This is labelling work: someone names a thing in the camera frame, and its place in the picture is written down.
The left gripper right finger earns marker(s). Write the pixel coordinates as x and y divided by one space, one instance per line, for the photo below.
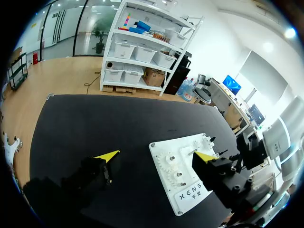
221 175

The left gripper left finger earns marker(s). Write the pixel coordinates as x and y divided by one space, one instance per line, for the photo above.
92 173

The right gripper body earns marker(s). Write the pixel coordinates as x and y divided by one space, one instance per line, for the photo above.
251 152

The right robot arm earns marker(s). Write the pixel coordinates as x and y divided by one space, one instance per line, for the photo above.
279 140

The white board with sockets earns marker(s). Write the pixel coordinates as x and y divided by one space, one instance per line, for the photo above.
166 180

